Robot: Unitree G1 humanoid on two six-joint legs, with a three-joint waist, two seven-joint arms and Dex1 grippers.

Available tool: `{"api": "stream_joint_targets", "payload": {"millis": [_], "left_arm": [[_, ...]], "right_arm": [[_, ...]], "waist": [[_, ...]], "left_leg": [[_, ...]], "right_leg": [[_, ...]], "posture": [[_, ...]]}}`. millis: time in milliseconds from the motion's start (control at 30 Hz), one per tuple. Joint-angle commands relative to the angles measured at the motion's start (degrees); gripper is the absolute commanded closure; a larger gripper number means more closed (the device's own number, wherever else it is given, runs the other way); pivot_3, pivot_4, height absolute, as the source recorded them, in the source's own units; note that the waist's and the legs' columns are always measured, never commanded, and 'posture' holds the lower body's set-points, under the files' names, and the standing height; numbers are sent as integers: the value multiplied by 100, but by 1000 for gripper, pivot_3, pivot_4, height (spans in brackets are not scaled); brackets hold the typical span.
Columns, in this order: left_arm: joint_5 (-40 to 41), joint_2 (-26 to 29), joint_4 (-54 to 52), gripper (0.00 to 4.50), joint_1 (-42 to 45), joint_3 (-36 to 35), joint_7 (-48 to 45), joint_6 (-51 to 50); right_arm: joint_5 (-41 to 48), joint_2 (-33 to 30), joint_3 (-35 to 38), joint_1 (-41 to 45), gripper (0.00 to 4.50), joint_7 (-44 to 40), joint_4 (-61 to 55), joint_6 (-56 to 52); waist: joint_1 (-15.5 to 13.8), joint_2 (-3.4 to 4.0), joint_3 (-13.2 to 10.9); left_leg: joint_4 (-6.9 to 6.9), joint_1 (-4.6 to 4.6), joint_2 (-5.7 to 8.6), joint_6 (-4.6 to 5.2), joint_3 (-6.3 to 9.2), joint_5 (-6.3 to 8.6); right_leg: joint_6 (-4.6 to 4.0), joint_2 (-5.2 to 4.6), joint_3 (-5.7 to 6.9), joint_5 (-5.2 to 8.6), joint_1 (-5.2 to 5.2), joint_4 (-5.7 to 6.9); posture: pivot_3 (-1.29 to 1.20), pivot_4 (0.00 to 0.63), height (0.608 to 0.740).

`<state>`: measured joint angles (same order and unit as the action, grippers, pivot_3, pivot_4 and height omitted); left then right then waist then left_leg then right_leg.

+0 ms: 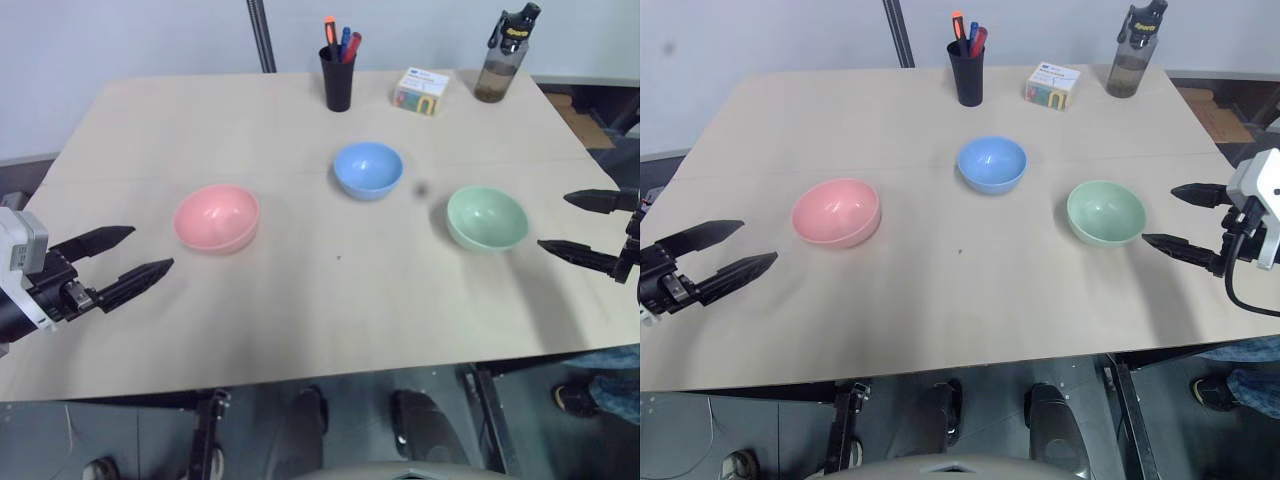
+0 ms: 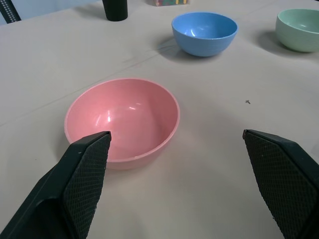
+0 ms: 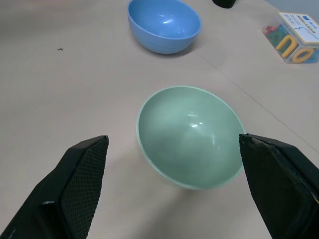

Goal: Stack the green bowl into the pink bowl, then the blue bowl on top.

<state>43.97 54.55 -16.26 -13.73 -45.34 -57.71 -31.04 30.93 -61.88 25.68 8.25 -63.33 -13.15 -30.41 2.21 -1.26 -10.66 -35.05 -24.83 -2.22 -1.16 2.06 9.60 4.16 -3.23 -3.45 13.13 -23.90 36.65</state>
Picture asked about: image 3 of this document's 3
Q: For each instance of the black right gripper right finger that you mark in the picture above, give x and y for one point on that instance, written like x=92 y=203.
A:
x=276 y=184

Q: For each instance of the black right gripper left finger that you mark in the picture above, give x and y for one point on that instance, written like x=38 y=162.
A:
x=62 y=189

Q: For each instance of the green bowl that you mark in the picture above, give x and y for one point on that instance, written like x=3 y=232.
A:
x=189 y=139

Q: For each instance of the clear box of coloured letters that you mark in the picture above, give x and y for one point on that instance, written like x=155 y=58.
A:
x=294 y=37

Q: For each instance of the black round object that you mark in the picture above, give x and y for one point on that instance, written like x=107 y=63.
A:
x=223 y=3

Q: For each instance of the blue bowl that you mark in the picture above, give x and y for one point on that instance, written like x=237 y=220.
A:
x=163 y=25

